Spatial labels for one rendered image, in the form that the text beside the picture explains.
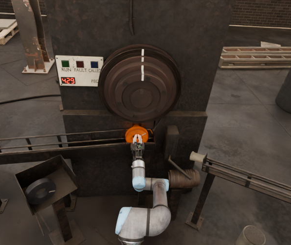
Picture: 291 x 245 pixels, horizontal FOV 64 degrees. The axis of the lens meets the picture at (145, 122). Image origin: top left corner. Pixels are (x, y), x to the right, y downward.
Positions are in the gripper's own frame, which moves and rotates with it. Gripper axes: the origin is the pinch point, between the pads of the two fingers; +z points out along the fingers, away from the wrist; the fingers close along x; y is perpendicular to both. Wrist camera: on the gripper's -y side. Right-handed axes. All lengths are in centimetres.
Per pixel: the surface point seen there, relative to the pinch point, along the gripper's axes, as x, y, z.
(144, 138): -4.8, -1.1, -1.2
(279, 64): -299, -156, 261
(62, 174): 47, -7, -24
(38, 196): 55, 2, -40
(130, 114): 5.4, 28.3, -3.5
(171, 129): -22.6, 4.8, 2.1
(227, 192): -87, -73, -17
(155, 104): -8.0, 34.0, -0.6
